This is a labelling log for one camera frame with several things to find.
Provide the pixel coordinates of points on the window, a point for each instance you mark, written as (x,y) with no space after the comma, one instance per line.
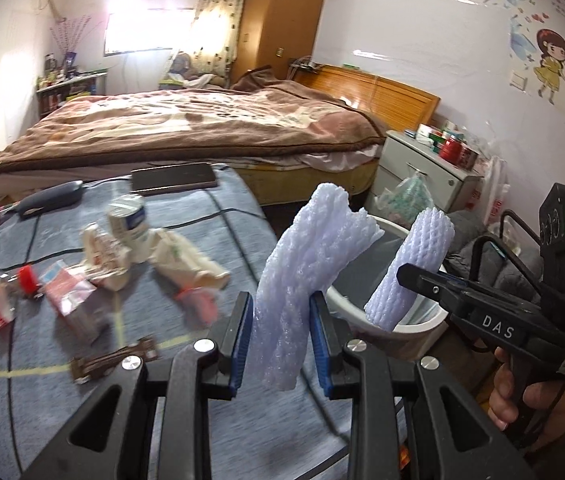
(147,30)

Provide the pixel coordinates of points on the wall switch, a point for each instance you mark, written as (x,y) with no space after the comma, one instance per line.
(518,81)

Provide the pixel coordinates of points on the brown candy wrapper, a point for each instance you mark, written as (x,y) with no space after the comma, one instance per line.
(112,360)

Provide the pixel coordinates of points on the wooden headboard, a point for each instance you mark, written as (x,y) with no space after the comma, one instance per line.
(377,95)

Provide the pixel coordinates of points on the green and white box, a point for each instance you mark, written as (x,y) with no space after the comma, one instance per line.
(445,132)

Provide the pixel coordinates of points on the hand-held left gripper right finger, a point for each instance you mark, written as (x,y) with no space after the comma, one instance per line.
(321,345)

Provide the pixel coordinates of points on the small pink wrapper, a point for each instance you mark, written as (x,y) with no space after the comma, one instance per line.
(197,305)

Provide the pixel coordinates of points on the smartphone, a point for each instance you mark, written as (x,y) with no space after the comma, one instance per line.
(172,178)

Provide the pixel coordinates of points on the red and white wrapper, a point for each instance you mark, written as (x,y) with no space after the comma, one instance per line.
(105,260)

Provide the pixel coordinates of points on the blue plaid blanket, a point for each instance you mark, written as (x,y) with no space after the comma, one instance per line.
(242,240)

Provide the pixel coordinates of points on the short white foam net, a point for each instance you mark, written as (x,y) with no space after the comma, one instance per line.
(412,240)

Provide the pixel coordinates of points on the person's right hand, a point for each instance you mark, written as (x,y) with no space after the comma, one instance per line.
(502,395)

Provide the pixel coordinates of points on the bed with brown blanket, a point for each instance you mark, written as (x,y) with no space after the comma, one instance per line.
(162,120)

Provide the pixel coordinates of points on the pink plastic packet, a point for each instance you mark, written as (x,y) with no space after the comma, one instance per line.
(72,300)

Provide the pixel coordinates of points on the white bag with red print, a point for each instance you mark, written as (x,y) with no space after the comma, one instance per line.
(492,195)

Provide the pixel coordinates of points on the dried branches in vase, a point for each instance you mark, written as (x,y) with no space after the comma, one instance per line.
(70,35)

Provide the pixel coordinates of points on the white bottle with blue label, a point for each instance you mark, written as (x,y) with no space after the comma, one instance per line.
(127,225)

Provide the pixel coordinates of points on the red jar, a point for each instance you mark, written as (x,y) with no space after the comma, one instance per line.
(448,151)

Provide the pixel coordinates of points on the green printed plastic bag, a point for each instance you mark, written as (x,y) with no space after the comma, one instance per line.
(407,197)

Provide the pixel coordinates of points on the cartoon wall stickers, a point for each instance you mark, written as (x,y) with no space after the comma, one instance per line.
(552,55)

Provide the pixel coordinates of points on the bed mattress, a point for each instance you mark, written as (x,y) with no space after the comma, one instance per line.
(307,172)

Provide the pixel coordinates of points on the wooden wardrobe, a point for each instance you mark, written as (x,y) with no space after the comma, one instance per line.
(282,15)

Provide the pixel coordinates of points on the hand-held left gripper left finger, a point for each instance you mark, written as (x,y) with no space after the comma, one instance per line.
(242,345)

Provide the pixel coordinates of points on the red box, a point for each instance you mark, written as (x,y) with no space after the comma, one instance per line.
(468,157)

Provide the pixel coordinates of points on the grey cushioned armchair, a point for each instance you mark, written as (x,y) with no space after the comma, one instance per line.
(492,260)

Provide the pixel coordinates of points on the teddy bear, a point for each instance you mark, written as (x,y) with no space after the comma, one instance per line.
(187,67)

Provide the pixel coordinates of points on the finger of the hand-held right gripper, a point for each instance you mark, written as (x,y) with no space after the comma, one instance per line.
(425,285)

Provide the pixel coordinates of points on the cream paper bag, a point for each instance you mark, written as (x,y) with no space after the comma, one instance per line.
(187,262)

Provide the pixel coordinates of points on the grey nightstand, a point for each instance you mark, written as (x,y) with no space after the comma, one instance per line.
(427,170)

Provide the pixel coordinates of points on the cluttered desk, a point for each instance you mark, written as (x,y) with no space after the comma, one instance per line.
(67,90)

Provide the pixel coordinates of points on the patterned curtain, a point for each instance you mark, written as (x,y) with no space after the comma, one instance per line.
(220,20)

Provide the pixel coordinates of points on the white round trash bin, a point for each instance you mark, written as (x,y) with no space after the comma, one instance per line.
(347,305)

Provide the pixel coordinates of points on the long white foam net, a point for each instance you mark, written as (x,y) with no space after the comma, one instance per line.
(292,280)

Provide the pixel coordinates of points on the dark blue case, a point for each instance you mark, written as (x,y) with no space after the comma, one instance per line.
(47,200)

